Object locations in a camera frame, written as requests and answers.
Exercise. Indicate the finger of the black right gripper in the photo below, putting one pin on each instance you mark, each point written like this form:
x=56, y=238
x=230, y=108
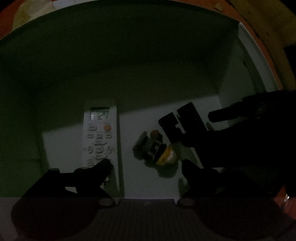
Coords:
x=248, y=109

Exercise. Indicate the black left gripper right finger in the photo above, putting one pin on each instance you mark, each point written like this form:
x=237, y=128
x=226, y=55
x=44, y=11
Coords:
x=229, y=206

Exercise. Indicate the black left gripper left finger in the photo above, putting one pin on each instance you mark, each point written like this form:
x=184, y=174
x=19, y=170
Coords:
x=65, y=206

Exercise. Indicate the black cylindrical device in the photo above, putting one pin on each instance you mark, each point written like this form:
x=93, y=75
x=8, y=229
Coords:
x=186, y=128

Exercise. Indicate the white air conditioner remote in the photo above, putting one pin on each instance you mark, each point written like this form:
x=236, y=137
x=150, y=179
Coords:
x=100, y=139

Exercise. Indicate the small toy figurine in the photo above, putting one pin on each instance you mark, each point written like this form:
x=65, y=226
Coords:
x=156, y=154

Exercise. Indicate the white cardboard box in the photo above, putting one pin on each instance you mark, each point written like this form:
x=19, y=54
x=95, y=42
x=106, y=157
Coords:
x=138, y=92

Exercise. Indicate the beige paper bag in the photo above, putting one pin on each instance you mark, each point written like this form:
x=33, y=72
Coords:
x=30, y=10

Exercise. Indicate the wooden headboard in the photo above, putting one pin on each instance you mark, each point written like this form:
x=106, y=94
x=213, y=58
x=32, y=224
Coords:
x=274, y=23

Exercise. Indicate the small yellow matchbox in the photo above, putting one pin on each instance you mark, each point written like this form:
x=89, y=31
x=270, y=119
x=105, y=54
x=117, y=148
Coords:
x=219, y=7

